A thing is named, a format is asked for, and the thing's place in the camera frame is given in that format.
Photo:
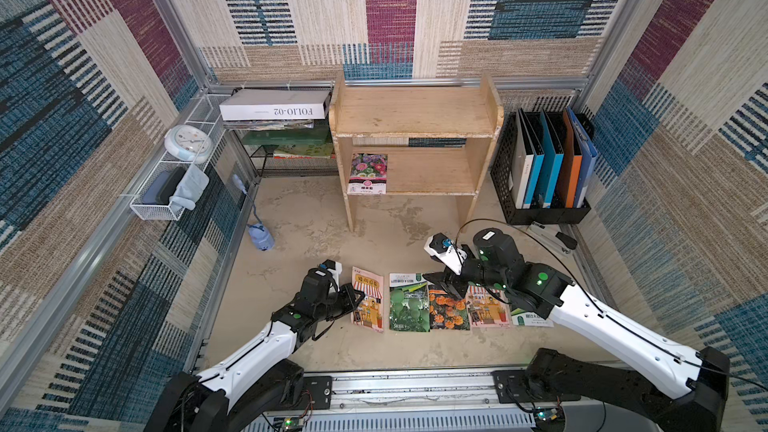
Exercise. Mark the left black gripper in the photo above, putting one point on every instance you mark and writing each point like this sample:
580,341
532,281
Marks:
348,303

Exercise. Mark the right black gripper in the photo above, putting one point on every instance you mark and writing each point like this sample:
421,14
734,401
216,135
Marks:
454,276

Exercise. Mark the orange marigold seed bag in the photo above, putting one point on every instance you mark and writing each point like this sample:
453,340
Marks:
447,313

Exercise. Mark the pink flower shop seed bag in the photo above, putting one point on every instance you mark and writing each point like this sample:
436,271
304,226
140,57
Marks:
484,310

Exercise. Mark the green melon seed bag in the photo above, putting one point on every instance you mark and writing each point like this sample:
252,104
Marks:
409,303
518,317

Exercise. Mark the purple flower seed bag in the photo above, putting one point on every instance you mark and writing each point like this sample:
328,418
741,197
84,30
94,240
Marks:
368,174

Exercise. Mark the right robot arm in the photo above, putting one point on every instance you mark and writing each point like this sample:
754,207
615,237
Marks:
673,385

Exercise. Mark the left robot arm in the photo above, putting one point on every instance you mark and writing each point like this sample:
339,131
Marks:
258,376

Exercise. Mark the wooden two-tier shelf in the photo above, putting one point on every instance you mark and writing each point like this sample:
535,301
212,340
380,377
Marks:
439,140

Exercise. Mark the grey stapler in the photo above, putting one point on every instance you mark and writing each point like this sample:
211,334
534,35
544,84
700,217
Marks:
553,238

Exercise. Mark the black file holder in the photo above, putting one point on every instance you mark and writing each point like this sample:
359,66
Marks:
501,177

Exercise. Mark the teal binder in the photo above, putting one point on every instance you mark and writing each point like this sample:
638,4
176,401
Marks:
538,157
553,158

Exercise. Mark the white binder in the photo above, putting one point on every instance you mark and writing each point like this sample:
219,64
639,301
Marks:
522,164

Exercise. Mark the orange binder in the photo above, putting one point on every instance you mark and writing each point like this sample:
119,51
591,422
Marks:
572,160

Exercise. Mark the green book on rack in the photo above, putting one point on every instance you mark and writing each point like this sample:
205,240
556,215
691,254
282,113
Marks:
289,137

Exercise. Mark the blue binder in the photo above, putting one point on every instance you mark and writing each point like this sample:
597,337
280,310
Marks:
589,155

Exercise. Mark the light blue cloth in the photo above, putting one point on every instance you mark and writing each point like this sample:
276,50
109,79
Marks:
189,190

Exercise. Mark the dark pouch in basket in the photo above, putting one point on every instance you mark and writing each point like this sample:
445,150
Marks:
163,187

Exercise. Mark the white round clock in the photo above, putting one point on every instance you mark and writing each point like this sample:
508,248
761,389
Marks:
188,144

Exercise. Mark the white folio box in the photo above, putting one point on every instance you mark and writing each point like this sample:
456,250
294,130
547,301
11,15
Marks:
259,104

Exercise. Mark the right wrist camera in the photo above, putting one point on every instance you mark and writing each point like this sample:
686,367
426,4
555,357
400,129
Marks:
442,249

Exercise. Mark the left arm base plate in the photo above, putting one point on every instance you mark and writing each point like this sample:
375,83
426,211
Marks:
312,393

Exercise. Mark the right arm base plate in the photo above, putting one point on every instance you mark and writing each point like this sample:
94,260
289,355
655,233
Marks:
512,386

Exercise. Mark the black wire rack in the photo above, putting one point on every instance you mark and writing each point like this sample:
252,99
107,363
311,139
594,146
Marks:
287,161

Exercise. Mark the white wire basket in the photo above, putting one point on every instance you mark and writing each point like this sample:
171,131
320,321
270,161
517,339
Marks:
204,115

